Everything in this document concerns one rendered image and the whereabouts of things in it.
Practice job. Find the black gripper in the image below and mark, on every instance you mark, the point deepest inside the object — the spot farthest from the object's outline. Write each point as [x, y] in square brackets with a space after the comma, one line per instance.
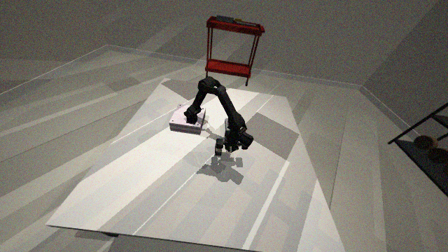
[230, 142]

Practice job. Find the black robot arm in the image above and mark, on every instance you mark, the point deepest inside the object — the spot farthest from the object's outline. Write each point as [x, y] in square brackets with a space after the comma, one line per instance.
[236, 125]

